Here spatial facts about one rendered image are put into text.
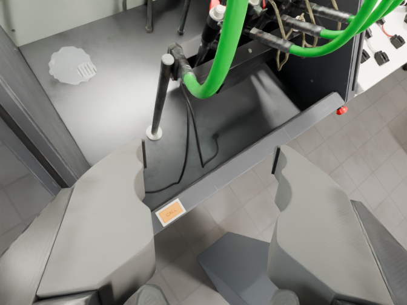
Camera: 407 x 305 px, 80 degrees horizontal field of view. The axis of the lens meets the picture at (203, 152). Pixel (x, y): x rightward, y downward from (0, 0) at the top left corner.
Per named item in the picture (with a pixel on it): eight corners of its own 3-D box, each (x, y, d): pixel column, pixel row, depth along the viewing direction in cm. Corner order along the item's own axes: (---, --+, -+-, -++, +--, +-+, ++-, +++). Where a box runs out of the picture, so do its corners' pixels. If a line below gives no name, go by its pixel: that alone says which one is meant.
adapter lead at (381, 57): (384, 64, 67) (392, 60, 65) (379, 66, 66) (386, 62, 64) (362, 26, 68) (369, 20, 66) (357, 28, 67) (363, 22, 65)
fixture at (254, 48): (181, 113, 65) (193, 86, 51) (162, 82, 66) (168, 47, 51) (273, 65, 76) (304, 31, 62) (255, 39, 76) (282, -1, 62)
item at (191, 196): (135, 239, 60) (134, 249, 44) (126, 223, 60) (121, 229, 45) (306, 123, 79) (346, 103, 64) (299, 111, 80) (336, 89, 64)
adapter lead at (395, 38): (400, 46, 70) (407, 41, 68) (396, 49, 69) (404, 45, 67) (373, 13, 70) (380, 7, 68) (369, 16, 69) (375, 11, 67)
